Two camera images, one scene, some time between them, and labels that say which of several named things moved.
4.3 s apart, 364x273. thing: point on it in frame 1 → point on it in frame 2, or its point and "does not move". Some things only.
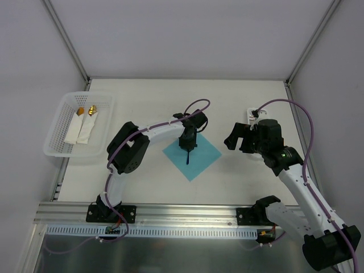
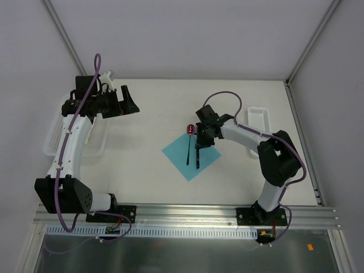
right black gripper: [244, 143] → [203, 139]
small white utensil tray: [253, 120] does not move
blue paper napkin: [200, 157] does not move
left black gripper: [187, 145] → [116, 100]
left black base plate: [103, 213] does not move
